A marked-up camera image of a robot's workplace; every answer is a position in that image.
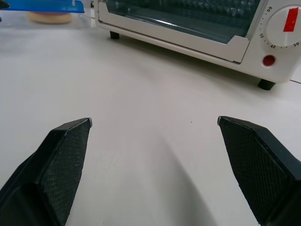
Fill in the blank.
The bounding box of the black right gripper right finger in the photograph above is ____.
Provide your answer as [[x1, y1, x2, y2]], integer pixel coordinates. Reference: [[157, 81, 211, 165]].
[[217, 115, 301, 226]]

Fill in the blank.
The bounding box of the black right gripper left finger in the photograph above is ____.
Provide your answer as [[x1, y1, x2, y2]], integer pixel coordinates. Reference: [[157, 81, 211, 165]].
[[0, 117, 93, 226]]

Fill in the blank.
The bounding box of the red indicator light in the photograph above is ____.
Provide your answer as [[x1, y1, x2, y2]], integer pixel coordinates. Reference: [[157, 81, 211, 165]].
[[262, 55, 276, 67]]

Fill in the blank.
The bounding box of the white toaster oven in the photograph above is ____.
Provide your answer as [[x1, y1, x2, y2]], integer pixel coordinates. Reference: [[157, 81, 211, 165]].
[[93, 0, 301, 91]]

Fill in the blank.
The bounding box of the clear plastic food container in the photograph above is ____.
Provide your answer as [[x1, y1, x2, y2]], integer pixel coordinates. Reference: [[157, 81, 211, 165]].
[[0, 10, 92, 31]]

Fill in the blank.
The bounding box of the white oven glass door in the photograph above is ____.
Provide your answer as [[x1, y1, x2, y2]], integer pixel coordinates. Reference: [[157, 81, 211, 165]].
[[97, 0, 261, 64]]

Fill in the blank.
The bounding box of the white timer knob red tape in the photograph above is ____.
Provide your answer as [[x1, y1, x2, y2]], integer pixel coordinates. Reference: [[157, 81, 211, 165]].
[[265, 6, 301, 48]]

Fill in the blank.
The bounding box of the round tan bread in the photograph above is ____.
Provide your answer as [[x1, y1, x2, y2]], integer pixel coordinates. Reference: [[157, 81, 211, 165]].
[[26, 12, 72, 25]]

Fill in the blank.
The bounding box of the blue container lid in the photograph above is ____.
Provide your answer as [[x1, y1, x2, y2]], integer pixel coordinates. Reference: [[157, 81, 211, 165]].
[[0, 0, 85, 14]]

